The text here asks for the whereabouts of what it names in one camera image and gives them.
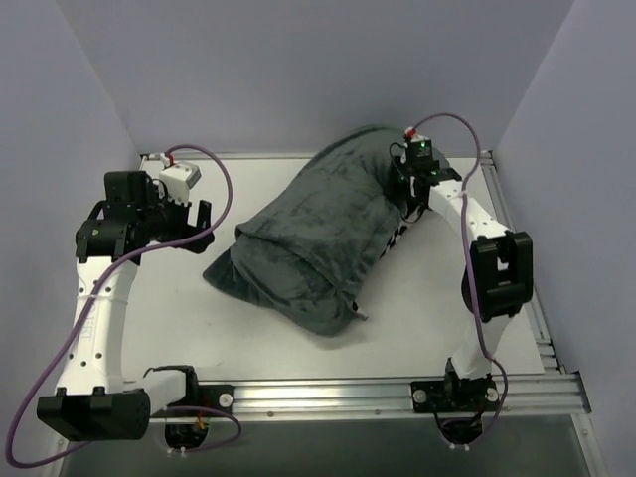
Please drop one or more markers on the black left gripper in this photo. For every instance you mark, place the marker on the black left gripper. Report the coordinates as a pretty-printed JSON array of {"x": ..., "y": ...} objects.
[{"x": 188, "y": 222}]

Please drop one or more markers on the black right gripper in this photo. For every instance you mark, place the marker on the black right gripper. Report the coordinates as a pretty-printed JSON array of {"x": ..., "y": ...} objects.
[{"x": 403, "y": 178}]

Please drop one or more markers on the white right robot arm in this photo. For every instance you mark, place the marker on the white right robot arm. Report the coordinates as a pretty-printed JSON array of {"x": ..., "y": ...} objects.
[{"x": 498, "y": 277}]

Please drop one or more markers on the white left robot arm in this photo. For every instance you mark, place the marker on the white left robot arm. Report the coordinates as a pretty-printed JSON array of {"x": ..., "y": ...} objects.
[{"x": 108, "y": 245}]

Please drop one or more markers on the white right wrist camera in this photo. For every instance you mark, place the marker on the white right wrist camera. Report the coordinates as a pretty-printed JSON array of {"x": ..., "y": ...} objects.
[{"x": 417, "y": 148}]

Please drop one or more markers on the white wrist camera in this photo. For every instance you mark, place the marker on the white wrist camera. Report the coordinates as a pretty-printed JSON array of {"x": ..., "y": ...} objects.
[
  {"x": 178, "y": 180},
  {"x": 417, "y": 148}
]

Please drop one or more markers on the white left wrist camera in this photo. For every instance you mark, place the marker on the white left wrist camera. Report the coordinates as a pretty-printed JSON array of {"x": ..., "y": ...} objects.
[{"x": 178, "y": 180}]

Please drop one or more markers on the aluminium table edge rail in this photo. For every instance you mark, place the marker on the aluminium table edge rail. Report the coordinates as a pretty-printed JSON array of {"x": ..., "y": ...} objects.
[{"x": 517, "y": 250}]

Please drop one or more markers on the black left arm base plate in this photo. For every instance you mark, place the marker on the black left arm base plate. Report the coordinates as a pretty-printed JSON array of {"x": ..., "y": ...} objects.
[{"x": 219, "y": 397}]

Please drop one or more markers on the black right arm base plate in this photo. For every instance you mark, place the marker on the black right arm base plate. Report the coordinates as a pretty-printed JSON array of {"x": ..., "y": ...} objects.
[{"x": 447, "y": 396}]

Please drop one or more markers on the aluminium front mounting rail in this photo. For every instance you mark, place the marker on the aluminium front mounting rail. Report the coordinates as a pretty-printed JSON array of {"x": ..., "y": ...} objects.
[{"x": 318, "y": 395}]

